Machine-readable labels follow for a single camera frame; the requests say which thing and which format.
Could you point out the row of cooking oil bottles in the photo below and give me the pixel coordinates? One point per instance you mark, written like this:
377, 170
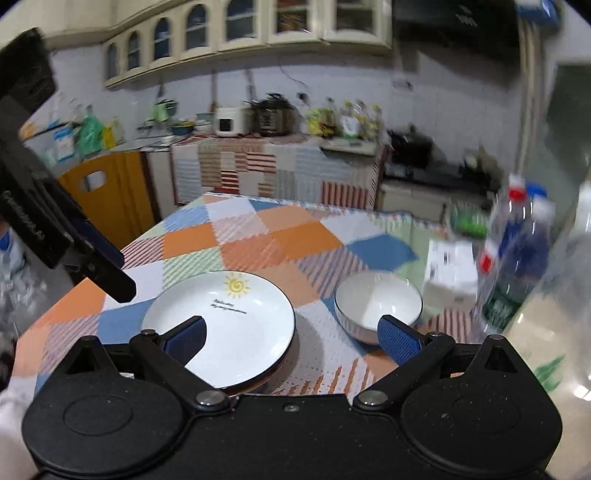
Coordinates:
344, 120

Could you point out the clear bottle with green label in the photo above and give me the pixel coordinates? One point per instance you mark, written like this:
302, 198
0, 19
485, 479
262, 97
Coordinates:
502, 302

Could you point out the striped patchwork counter cloth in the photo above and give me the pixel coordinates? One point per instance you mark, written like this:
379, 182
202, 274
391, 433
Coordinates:
277, 170

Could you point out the cream wall cabinets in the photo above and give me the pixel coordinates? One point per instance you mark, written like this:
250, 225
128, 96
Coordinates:
240, 27

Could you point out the green cloth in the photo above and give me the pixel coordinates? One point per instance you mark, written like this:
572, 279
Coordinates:
161, 110

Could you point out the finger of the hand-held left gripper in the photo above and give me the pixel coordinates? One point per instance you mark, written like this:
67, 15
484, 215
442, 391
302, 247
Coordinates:
102, 242
117, 286

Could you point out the patchwork checked tablecloth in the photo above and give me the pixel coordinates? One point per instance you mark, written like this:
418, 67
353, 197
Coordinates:
258, 240

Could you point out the dark pressure cooker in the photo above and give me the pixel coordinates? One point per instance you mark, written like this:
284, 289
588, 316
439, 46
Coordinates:
272, 117

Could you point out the green plastic bag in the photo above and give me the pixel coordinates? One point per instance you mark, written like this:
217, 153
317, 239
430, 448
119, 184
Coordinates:
90, 134

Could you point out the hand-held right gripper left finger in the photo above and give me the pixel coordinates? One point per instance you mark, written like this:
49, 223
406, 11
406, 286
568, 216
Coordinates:
184, 342

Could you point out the black range hood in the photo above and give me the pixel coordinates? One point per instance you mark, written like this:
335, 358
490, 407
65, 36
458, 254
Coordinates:
452, 23

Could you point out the white rice cooker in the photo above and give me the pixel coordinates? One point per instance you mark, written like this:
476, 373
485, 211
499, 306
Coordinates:
231, 122

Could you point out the brown wooden chair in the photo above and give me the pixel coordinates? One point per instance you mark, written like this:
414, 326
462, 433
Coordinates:
124, 198

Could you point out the black cooking pot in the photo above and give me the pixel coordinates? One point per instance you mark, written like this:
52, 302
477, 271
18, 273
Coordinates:
413, 147

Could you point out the white plate with yellow sun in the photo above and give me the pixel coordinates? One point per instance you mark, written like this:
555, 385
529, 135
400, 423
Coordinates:
258, 314

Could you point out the blue bowl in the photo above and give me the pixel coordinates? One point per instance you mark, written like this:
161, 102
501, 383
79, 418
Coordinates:
182, 129

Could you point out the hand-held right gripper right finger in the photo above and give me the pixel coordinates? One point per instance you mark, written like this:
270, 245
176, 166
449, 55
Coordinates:
399, 345

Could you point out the grey refrigerator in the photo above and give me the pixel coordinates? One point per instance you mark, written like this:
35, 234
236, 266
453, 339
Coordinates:
69, 161

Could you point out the white tissue box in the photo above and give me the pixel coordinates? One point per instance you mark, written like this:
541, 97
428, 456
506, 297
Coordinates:
450, 272

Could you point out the clear rice bag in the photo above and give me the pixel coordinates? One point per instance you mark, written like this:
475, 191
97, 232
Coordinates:
554, 346

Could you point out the green plastic basket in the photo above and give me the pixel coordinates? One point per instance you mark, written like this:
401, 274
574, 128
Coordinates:
468, 224

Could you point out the white tray with dark rim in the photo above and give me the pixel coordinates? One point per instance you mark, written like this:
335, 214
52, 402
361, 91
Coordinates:
351, 146

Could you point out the stack of pale bowls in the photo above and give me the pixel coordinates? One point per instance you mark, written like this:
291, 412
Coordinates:
204, 122

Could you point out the white bowl with dark rim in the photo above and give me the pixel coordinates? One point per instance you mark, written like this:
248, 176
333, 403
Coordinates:
369, 300

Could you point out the black gas stove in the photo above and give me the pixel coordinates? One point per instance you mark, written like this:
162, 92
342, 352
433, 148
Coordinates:
443, 177

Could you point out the clear bottle with red cap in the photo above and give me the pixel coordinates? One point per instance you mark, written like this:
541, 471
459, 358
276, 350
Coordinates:
503, 221

